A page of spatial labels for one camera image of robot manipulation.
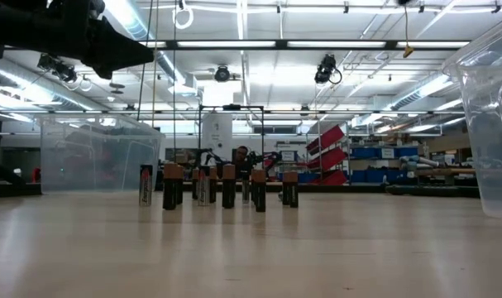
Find Energizer AAA battery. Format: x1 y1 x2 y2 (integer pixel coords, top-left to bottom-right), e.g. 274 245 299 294
241 173 251 204

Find black round camera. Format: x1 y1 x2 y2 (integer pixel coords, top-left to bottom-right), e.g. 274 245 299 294
213 65 232 83

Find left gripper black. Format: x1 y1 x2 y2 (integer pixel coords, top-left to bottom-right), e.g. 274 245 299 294
0 0 155 80

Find hanging black cable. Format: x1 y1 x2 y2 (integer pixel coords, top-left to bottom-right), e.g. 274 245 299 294
136 61 155 122

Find person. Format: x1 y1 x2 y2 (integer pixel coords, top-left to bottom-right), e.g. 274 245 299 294
232 144 254 180

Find blue storage bins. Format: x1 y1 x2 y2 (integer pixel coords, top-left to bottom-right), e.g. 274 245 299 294
349 145 420 184

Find black overhead rig beam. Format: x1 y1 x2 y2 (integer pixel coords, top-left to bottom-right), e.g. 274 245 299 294
138 39 471 51

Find clear plastic bin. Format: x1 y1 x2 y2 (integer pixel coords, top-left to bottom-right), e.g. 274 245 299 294
442 14 502 220
39 113 165 195

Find black background frame stand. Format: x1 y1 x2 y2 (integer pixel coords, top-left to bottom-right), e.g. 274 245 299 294
198 104 266 166

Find white pillar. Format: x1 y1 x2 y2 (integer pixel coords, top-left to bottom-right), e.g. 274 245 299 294
201 112 234 166

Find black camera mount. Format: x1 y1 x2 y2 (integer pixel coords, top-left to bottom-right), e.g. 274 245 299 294
36 52 79 84

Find Energizer AA battery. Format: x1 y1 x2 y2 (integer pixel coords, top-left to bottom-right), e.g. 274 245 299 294
197 166 211 207
139 164 154 207

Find black camera with cable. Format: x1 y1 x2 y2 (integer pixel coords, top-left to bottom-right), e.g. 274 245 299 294
314 53 343 86

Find white cable ring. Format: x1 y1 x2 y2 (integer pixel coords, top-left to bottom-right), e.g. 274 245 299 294
172 6 195 31

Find background wooden table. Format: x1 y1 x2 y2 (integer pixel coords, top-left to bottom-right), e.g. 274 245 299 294
415 167 477 177

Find red tilted bin shelf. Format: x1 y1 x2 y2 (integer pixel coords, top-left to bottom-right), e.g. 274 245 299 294
304 123 349 186

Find black aluminium table frame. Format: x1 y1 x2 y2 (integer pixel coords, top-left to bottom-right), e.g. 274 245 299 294
0 180 481 199

